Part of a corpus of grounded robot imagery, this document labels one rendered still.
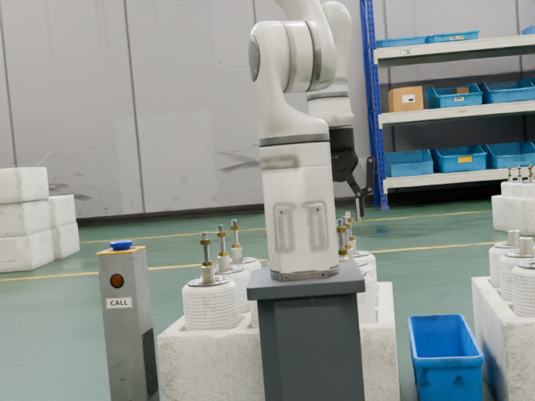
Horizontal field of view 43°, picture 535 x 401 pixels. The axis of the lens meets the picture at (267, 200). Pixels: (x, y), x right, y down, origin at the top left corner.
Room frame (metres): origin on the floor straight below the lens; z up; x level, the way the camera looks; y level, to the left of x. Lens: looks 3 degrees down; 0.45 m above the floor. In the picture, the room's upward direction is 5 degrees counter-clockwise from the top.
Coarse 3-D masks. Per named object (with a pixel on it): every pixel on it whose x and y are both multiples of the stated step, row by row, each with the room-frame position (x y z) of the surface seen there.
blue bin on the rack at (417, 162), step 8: (400, 152) 6.10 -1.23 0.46; (408, 152) 6.10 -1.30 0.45; (416, 152) 6.10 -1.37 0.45; (424, 152) 5.96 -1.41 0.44; (392, 160) 6.10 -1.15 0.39; (400, 160) 6.10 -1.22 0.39; (408, 160) 6.10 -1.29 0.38; (416, 160) 6.09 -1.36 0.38; (424, 160) 5.96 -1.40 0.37; (432, 160) 5.68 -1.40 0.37; (392, 168) 5.64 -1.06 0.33; (400, 168) 5.63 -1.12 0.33; (408, 168) 5.63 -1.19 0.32; (416, 168) 5.63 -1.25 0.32; (424, 168) 5.63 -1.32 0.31; (432, 168) 5.63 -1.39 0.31; (392, 176) 5.65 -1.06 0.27; (400, 176) 5.64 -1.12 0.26; (408, 176) 5.64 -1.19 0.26
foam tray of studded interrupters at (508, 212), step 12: (492, 204) 3.64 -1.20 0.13; (504, 204) 3.49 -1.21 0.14; (516, 204) 3.35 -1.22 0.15; (528, 204) 3.26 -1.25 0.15; (504, 216) 3.50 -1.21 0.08; (516, 216) 3.35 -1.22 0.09; (528, 216) 3.26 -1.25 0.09; (504, 228) 3.51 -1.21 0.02; (516, 228) 3.36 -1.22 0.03; (528, 228) 3.26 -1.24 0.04
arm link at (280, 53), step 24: (264, 24) 0.86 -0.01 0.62; (288, 24) 0.86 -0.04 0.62; (264, 48) 0.84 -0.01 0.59; (288, 48) 0.84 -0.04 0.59; (312, 48) 0.85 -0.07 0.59; (264, 72) 0.85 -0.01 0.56; (288, 72) 0.85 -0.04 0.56; (264, 96) 0.85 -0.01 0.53; (264, 120) 0.86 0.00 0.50; (288, 120) 0.84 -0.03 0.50; (312, 120) 0.85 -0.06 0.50; (264, 144) 0.87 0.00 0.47; (288, 144) 0.85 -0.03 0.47
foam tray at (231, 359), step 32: (384, 288) 1.36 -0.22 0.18; (384, 320) 1.09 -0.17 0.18; (160, 352) 1.11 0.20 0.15; (192, 352) 1.10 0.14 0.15; (224, 352) 1.09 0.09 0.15; (256, 352) 1.08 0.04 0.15; (384, 352) 1.05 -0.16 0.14; (192, 384) 1.10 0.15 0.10; (224, 384) 1.09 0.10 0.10; (256, 384) 1.09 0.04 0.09; (384, 384) 1.05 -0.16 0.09
